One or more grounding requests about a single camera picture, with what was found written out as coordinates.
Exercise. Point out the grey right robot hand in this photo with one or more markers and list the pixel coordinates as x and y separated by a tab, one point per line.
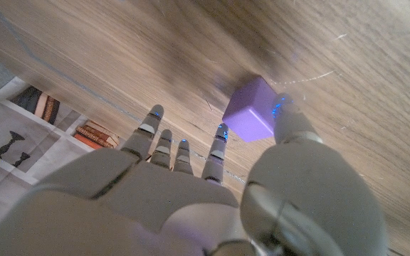
155	213

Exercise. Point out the purple magnetic cube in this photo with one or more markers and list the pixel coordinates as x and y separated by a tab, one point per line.
251	106

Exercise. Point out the printed bookshelf backdrop cloth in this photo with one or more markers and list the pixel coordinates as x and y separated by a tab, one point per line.
13	142

